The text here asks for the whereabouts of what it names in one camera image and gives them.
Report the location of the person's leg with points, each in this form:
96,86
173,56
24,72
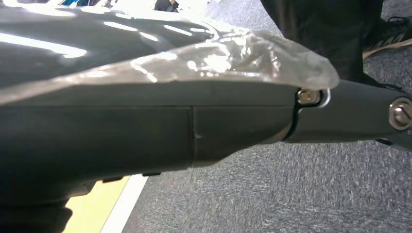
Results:
322,35

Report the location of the person's black shoe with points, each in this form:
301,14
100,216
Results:
391,37

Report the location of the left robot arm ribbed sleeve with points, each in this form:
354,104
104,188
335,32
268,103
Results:
29,220

